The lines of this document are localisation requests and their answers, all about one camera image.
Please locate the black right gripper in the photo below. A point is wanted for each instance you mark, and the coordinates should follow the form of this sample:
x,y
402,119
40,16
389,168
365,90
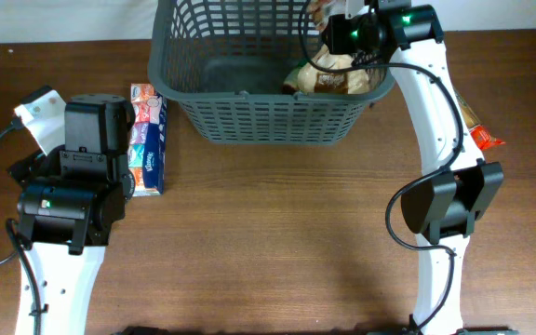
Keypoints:
x,y
338,44

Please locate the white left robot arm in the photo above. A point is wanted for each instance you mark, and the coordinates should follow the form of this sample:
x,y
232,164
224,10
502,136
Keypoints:
x,y
72,191

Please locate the beige snack pouch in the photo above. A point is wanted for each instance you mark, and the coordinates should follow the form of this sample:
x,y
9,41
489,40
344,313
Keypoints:
x,y
306,78

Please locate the grey plastic lattice basket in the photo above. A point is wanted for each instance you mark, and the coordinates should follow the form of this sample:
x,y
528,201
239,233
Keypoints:
x,y
225,62

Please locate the Kleenex tissue multipack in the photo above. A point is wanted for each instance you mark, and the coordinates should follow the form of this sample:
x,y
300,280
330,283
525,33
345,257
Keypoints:
x,y
147,143

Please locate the San Remo spaghetti packet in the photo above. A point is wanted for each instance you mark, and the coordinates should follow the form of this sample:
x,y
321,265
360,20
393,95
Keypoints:
x,y
482,137

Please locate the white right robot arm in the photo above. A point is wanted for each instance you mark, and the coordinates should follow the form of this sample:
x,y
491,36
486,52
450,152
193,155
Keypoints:
x,y
436,214

